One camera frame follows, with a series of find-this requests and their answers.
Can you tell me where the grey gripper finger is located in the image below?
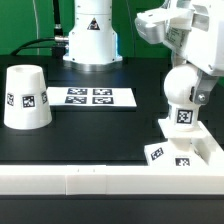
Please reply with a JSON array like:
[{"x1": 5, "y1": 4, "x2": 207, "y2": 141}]
[
  {"x1": 171, "y1": 53, "x2": 187, "y2": 68},
  {"x1": 190, "y1": 70, "x2": 218, "y2": 105}
]

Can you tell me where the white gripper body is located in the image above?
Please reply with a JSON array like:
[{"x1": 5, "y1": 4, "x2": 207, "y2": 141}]
[{"x1": 135, "y1": 0, "x2": 224, "y2": 77}]

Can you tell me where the white lamp bulb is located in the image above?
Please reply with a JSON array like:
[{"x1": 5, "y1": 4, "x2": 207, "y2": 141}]
[{"x1": 164, "y1": 64, "x2": 199, "y2": 131}]

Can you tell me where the white lamp base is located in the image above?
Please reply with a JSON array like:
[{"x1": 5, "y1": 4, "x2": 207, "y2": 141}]
[{"x1": 144, "y1": 118, "x2": 206, "y2": 168}]

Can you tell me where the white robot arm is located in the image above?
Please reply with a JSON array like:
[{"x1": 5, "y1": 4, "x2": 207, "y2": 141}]
[{"x1": 63, "y1": 0, "x2": 224, "y2": 105}]

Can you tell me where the white lamp shade cone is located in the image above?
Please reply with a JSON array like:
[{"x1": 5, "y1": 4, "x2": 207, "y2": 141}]
[{"x1": 4, "y1": 65, "x2": 52, "y2": 130}]

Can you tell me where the white marker sheet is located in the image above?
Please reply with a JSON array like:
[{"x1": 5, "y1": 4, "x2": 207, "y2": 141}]
[{"x1": 47, "y1": 87, "x2": 137, "y2": 108}]

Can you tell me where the white L-shaped fence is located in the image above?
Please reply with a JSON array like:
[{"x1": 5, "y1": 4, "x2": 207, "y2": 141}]
[{"x1": 0, "y1": 123, "x2": 224, "y2": 195}]

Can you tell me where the white thin cable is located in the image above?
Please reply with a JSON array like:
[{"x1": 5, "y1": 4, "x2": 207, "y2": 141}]
[{"x1": 32, "y1": 0, "x2": 40, "y2": 56}]

